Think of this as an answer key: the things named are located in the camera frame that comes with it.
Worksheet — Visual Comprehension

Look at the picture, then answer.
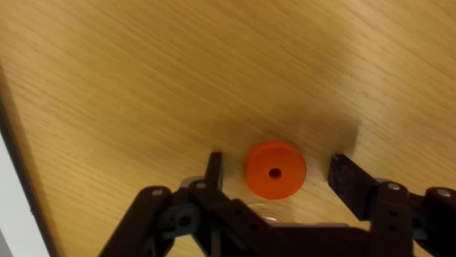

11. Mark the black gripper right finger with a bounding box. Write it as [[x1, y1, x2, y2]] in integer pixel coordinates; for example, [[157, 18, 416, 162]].
[[328, 154, 456, 257]]

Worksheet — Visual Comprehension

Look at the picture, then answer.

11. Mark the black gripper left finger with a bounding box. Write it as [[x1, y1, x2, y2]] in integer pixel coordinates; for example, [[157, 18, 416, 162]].
[[97, 151, 305, 257]]

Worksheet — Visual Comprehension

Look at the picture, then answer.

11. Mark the orange disc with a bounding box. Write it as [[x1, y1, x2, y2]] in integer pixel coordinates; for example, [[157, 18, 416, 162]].
[[244, 140, 307, 200]]

